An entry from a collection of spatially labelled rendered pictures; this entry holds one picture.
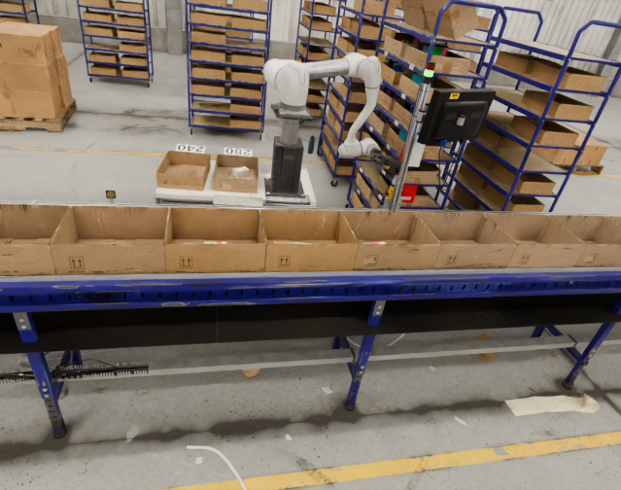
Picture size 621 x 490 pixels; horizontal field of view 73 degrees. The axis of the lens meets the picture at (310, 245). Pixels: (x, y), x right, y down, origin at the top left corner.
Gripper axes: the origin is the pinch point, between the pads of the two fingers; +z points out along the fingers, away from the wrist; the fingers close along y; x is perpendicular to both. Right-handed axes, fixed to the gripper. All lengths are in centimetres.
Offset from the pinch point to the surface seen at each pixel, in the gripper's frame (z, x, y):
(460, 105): 41, -53, 18
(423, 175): -16.1, 14.3, 40.9
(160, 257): 116, -4, -135
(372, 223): 87, -4, -38
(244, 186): 11, 15, -96
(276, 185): 11, 14, -75
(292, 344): 73, 95, -66
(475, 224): 87, -4, 19
